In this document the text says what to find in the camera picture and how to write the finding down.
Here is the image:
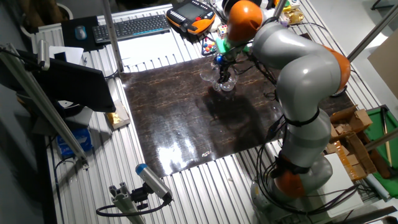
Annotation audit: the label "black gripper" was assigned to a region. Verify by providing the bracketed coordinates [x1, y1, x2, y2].
[214, 52, 234, 84]

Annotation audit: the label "clear glass beaker with spout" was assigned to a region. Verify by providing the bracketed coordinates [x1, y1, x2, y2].
[219, 72, 239, 93]

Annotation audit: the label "green flange adapter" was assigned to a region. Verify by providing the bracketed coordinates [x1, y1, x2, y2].
[216, 37, 250, 54]

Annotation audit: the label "black triangle ball rack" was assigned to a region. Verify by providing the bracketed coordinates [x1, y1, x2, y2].
[201, 36, 219, 57]

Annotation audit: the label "rubik's cube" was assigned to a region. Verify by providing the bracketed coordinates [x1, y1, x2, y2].
[217, 24, 229, 40]

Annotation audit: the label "orange black teach pendant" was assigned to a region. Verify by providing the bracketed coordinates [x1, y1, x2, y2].
[165, 0, 216, 35]

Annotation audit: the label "black filament spool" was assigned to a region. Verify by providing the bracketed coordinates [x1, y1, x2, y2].
[221, 0, 233, 15]

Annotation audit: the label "dark marble pattern mat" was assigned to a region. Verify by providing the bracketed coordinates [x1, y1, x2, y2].
[119, 32, 355, 178]

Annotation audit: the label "large white paper sheet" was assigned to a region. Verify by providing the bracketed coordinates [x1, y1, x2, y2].
[118, 30, 185, 68]

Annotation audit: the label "aluminium pole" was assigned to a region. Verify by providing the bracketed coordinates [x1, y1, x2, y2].
[102, 0, 125, 74]
[365, 127, 398, 152]
[272, 0, 287, 20]
[347, 4, 398, 63]

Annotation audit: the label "gold wrapped object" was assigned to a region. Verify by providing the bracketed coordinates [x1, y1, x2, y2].
[284, 8, 305, 26]

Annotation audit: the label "yellow green object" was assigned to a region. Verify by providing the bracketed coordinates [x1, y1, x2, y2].
[273, 0, 293, 13]

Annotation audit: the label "black keyboard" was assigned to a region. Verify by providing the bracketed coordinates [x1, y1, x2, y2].
[92, 14, 171, 44]

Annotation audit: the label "brown cardboard box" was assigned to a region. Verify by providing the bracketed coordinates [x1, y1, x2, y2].
[338, 133, 377, 182]
[329, 123, 340, 141]
[325, 140, 351, 166]
[331, 105, 358, 124]
[348, 108, 373, 133]

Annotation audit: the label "black monitor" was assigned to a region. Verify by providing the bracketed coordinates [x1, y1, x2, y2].
[0, 49, 116, 113]

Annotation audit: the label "grey computer mouse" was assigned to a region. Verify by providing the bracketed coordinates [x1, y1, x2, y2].
[74, 25, 88, 41]

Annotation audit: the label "small white paper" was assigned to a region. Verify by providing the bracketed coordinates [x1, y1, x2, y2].
[49, 45, 85, 66]

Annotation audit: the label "black mouse pad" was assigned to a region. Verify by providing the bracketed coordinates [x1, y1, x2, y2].
[61, 15, 104, 52]

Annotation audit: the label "short aluminium profile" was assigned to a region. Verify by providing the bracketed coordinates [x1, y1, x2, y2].
[108, 182, 147, 224]

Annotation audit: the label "brown cardboard sheet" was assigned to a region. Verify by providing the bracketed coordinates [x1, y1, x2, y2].
[367, 29, 398, 100]

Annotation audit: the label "white board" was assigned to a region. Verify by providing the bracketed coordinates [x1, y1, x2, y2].
[323, 152, 364, 218]

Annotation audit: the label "blue tissue pack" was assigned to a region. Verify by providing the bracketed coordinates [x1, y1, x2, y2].
[57, 128, 93, 158]

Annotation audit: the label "green mini pool table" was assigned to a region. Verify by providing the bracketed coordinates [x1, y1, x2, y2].
[363, 105, 398, 198]

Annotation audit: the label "white round bin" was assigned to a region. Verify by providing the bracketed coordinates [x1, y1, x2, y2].
[18, 0, 74, 38]

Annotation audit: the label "wooden cue stick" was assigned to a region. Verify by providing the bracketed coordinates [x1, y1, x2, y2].
[381, 107, 393, 167]

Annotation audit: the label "long aluminium beam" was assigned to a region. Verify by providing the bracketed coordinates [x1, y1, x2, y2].
[0, 43, 90, 169]

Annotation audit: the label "pale grey tube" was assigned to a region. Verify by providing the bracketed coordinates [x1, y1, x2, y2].
[365, 174, 391, 202]

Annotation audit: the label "thin black gripper cables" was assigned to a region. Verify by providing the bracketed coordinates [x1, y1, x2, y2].
[231, 52, 278, 101]

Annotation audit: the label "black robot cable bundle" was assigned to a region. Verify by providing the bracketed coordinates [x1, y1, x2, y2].
[254, 114, 361, 216]

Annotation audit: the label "black clamp frame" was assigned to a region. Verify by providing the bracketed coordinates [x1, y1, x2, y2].
[329, 85, 348, 98]

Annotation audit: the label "silver camera with blue end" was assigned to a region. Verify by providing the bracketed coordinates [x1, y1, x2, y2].
[135, 163, 174, 203]

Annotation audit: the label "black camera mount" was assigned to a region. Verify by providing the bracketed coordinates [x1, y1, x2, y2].
[130, 183, 150, 211]

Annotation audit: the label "black camera cable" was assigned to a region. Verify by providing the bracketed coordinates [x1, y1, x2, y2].
[95, 198, 172, 218]

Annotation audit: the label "small silver camera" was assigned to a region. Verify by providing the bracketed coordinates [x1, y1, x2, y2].
[37, 39, 51, 72]

